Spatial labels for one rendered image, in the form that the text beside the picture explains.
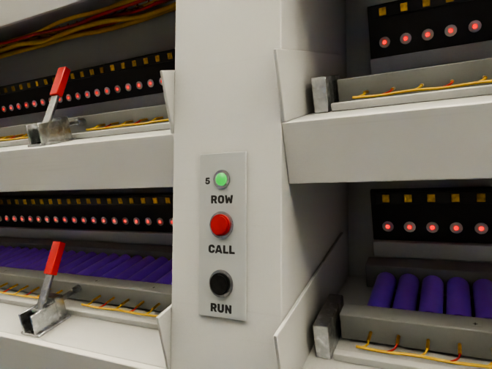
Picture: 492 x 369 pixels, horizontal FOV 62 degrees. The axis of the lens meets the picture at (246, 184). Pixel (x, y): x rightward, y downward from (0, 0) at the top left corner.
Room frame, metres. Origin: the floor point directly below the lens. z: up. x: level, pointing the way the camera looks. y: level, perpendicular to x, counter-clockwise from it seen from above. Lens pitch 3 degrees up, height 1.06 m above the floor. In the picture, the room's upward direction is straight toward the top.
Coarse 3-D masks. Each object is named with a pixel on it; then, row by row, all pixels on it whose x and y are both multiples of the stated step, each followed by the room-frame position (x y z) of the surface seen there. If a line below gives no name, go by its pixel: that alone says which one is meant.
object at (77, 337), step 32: (0, 288) 0.55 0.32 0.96; (0, 320) 0.46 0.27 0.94; (96, 320) 0.43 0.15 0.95; (160, 320) 0.32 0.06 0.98; (0, 352) 0.44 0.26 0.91; (32, 352) 0.41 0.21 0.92; (64, 352) 0.38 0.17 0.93; (96, 352) 0.37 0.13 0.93; (128, 352) 0.37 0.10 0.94; (160, 352) 0.36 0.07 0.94
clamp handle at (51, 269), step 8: (56, 248) 0.44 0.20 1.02; (48, 256) 0.44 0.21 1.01; (56, 256) 0.44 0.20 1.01; (48, 264) 0.44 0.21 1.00; (56, 264) 0.44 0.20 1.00; (48, 272) 0.43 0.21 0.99; (56, 272) 0.44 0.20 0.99; (48, 280) 0.43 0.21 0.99; (48, 288) 0.43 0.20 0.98; (40, 296) 0.43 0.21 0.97; (40, 304) 0.43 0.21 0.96; (48, 304) 0.44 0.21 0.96
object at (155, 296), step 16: (0, 272) 0.54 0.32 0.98; (16, 272) 0.53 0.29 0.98; (32, 272) 0.52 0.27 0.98; (16, 288) 0.53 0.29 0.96; (32, 288) 0.51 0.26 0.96; (64, 288) 0.48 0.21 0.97; (96, 288) 0.46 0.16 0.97; (112, 288) 0.44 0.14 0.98; (128, 288) 0.43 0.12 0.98; (144, 288) 0.43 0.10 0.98; (160, 288) 0.42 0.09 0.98; (112, 304) 0.45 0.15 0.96; (128, 304) 0.44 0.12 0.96; (144, 304) 0.43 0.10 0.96; (160, 304) 0.42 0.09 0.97
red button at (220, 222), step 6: (216, 216) 0.30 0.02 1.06; (222, 216) 0.30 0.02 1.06; (216, 222) 0.30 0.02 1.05; (222, 222) 0.30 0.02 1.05; (228, 222) 0.30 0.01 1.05; (216, 228) 0.30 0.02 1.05; (222, 228) 0.30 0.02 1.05; (228, 228) 0.30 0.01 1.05; (216, 234) 0.30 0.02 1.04; (222, 234) 0.30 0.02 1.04
